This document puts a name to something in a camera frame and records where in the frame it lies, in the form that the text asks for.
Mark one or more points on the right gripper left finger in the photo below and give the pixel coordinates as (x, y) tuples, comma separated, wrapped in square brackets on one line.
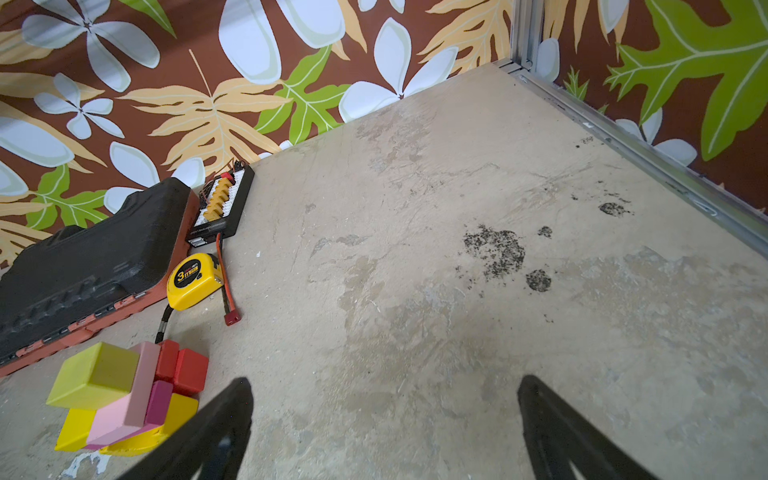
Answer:
[(211, 445)]

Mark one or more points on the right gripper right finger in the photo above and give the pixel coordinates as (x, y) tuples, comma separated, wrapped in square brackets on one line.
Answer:
[(562, 444)]

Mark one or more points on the yellow arch block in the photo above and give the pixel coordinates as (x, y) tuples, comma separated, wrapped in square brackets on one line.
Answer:
[(181, 409)]

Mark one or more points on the magenta block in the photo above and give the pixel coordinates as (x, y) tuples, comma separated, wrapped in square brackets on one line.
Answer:
[(158, 405)]

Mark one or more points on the red arch block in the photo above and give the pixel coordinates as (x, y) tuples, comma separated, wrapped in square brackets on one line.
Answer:
[(185, 369)]

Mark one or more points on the light pink block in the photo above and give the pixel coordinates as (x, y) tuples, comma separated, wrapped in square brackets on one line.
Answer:
[(126, 416)]

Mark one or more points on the lime cube block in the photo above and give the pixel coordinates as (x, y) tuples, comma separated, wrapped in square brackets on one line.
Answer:
[(94, 378)]

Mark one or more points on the yellow rectangular block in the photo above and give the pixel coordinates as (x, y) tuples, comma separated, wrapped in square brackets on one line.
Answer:
[(75, 430)]

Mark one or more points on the yellow tape measure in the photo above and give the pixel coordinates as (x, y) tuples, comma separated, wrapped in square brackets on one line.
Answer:
[(193, 280)]

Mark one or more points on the black tool case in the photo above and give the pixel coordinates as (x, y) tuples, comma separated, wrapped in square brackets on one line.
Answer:
[(63, 290)]

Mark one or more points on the small black bit holder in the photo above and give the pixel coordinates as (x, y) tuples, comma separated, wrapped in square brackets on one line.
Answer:
[(224, 200)]

